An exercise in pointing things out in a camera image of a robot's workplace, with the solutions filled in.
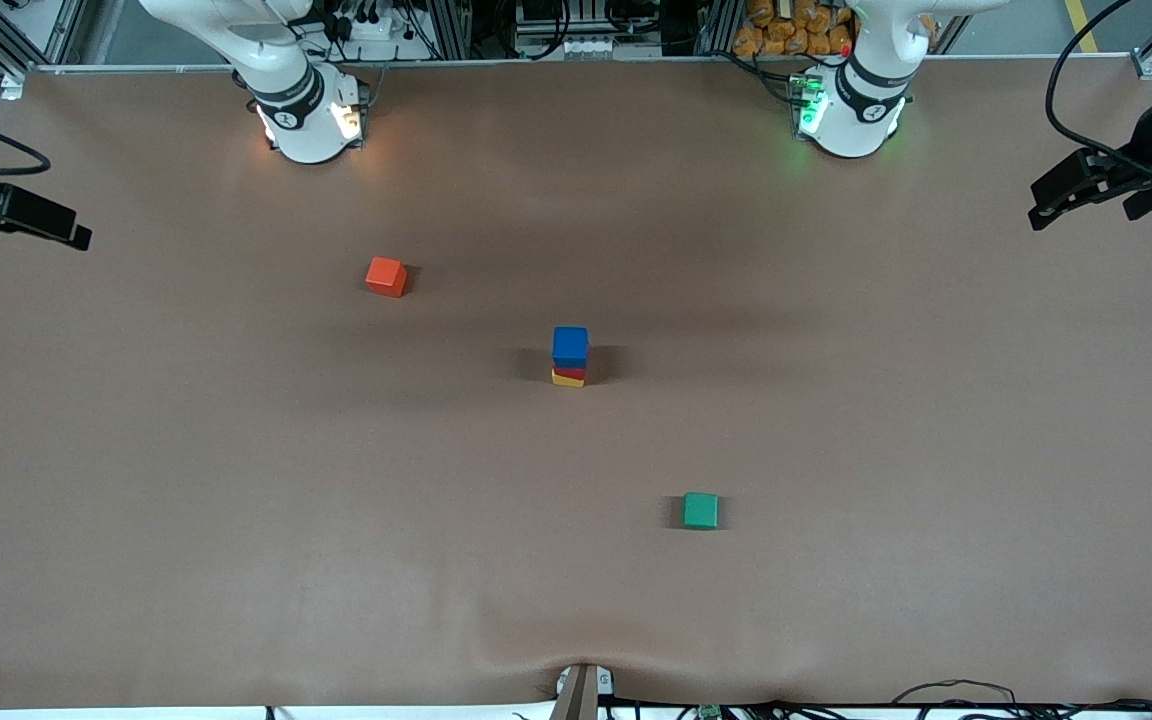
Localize bag of orange rolls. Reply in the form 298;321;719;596
733;0;855;58

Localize orange cube block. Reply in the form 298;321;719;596
365;256;409;299

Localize white power strip black plugs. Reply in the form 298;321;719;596
324;0;427;61

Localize brown table mat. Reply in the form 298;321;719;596
0;58;1152;713

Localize aluminium table edge rail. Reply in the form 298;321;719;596
26;54;1137;73

